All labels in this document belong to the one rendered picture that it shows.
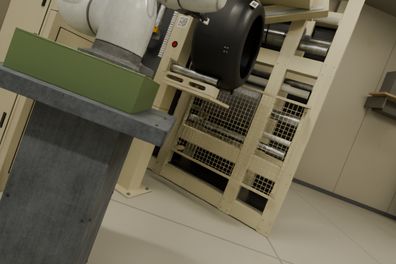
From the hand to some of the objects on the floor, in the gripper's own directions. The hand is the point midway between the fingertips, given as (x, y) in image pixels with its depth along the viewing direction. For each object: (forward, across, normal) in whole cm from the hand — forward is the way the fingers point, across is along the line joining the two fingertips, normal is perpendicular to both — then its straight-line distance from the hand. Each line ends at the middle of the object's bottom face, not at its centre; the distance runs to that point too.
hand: (204, 19), depth 124 cm
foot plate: (+21, +34, +119) cm, 125 cm away
